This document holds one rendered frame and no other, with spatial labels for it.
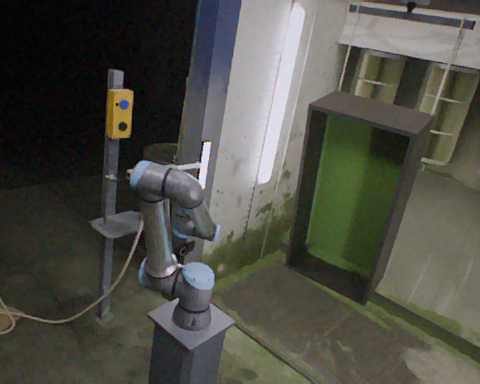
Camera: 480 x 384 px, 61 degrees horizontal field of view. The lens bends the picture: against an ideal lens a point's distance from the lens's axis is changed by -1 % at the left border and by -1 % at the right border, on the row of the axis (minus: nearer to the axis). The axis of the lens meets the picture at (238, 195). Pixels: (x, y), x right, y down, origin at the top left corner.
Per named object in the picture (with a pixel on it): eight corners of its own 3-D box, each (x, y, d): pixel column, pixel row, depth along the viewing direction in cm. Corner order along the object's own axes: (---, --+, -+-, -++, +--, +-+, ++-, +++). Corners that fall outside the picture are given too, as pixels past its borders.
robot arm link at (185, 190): (203, 170, 146) (223, 226, 209) (171, 162, 148) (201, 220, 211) (192, 199, 142) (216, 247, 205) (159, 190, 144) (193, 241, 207)
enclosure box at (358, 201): (308, 242, 317) (335, 89, 253) (383, 277, 288) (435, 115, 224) (284, 266, 292) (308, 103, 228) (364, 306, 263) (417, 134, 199)
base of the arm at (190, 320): (191, 336, 186) (193, 319, 183) (164, 314, 197) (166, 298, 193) (219, 319, 200) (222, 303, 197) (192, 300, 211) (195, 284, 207)
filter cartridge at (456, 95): (419, 178, 309) (457, 64, 277) (390, 161, 340) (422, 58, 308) (456, 179, 320) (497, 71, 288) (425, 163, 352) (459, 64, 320)
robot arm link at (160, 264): (172, 303, 193) (162, 184, 142) (138, 292, 196) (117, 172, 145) (184, 277, 204) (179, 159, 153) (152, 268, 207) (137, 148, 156)
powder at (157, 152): (136, 146, 357) (137, 145, 356) (193, 146, 384) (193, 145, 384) (157, 168, 315) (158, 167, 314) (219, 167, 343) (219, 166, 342)
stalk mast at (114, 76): (104, 312, 283) (117, 69, 221) (109, 317, 280) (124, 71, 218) (96, 315, 279) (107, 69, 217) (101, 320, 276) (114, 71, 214)
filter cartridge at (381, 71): (377, 147, 378) (406, 54, 344) (382, 158, 345) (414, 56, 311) (338, 139, 382) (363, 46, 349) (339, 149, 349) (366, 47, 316)
